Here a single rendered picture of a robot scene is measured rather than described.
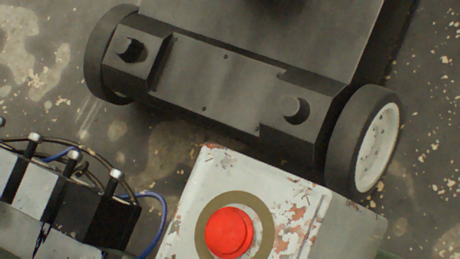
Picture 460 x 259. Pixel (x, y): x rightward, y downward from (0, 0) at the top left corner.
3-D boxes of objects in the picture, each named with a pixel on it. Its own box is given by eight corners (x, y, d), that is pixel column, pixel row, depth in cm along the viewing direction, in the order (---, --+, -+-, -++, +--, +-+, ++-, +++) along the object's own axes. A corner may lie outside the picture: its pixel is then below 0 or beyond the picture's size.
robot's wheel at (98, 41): (144, 82, 193) (149, -8, 184) (163, 89, 190) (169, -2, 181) (80, 111, 178) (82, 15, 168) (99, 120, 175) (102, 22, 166)
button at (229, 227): (269, 220, 69) (258, 216, 68) (249, 269, 69) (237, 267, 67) (226, 201, 71) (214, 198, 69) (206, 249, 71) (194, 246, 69)
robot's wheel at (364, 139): (389, 93, 164) (353, 72, 147) (414, 102, 162) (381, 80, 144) (349, 196, 165) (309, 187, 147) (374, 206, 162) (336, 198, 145)
